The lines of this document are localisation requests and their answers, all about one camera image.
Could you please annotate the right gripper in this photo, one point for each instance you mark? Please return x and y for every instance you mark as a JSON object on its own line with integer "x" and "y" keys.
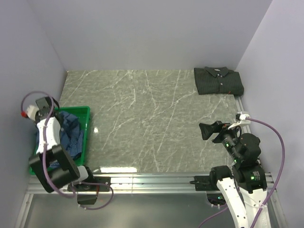
{"x": 206, "y": 129}

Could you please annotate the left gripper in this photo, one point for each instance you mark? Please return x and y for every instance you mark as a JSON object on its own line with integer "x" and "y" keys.
{"x": 44, "y": 110}

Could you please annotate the blue plaid long sleeve shirt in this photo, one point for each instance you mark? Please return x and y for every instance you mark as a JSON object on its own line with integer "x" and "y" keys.
{"x": 71, "y": 135}

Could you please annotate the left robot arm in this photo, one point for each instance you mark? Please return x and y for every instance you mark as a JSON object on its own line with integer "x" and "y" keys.
{"x": 52, "y": 164}

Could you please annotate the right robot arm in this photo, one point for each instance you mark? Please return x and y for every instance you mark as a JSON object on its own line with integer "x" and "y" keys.
{"x": 244, "y": 186}

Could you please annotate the green plastic tray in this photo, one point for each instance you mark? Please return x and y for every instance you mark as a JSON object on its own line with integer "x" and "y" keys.
{"x": 82, "y": 128}

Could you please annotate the folded dark striped shirt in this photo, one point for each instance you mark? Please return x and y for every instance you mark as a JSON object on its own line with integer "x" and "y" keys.
{"x": 218, "y": 80}

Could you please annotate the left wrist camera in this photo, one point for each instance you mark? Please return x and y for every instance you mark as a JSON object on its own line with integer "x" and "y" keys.
{"x": 30, "y": 112}

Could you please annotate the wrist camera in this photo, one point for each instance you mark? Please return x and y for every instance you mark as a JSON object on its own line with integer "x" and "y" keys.
{"x": 30, "y": 112}
{"x": 242, "y": 117}

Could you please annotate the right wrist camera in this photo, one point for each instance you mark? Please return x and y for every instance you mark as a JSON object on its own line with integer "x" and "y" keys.
{"x": 242, "y": 117}

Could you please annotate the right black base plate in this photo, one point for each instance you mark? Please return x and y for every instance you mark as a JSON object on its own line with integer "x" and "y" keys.
{"x": 202, "y": 183}

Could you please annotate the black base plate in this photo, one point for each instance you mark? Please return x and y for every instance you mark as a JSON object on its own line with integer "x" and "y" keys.
{"x": 97, "y": 184}
{"x": 202, "y": 183}

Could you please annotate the aluminium mounting rail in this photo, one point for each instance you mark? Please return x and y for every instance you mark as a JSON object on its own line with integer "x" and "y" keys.
{"x": 154, "y": 183}

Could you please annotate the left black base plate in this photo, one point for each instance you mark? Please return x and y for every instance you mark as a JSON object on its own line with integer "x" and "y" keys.
{"x": 97, "y": 184}

